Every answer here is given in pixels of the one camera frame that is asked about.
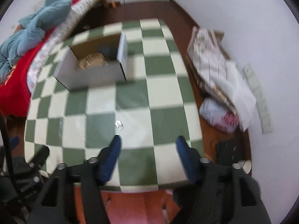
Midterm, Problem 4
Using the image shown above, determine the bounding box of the wooden bead bracelet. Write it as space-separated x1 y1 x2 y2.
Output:
76 52 109 70

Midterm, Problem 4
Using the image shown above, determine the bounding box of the white red plastic bag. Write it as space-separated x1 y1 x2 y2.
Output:
199 97 239 133

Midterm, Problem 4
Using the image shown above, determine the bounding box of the white paper cup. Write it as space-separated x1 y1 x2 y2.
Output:
238 160 252 174

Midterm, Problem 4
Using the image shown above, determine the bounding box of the green white checkered tablecloth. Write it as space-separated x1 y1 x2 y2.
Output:
24 19 203 192

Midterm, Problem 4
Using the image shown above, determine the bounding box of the red patterned blanket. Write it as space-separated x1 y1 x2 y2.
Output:
1 0 78 117

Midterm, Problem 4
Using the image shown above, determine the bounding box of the white foam sheet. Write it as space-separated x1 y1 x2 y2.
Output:
211 60 256 132

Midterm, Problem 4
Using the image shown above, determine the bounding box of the white power strip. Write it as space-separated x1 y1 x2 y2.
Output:
242 63 274 135

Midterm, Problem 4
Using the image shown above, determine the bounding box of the white cardboard box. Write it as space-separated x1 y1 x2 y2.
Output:
53 32 128 91

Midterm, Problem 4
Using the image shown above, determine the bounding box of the floral folded bedding bag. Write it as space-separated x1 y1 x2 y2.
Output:
187 26 237 114

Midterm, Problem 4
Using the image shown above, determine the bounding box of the teal blue duvet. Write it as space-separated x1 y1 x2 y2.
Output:
1 0 75 83

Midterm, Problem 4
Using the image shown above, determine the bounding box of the checkered bed mattress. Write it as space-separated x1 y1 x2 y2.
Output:
26 0 101 92

